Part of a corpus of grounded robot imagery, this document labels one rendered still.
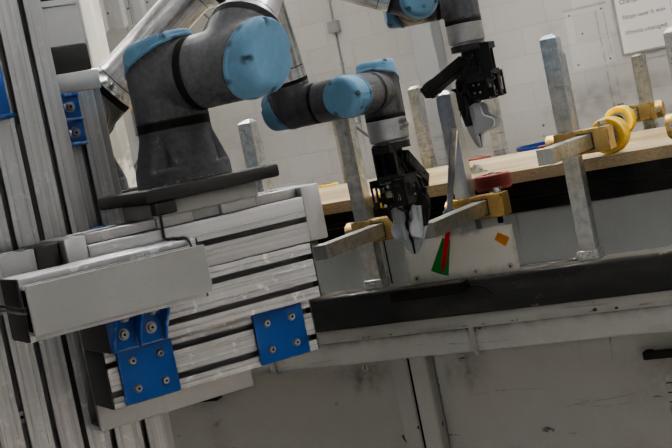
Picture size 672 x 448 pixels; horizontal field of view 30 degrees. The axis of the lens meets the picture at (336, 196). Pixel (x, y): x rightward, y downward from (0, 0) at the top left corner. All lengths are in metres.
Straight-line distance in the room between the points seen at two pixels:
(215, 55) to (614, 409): 1.49
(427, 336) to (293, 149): 8.64
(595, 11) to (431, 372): 7.22
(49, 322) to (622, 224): 1.51
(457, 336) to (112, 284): 1.23
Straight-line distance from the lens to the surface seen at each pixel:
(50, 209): 2.05
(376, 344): 2.90
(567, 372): 3.01
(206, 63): 1.88
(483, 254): 2.72
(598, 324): 2.72
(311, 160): 11.34
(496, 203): 2.69
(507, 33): 10.38
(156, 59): 1.94
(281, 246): 1.99
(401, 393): 3.13
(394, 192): 2.28
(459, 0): 2.57
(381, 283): 2.83
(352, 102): 2.18
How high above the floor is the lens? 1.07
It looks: 3 degrees down
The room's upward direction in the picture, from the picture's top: 11 degrees counter-clockwise
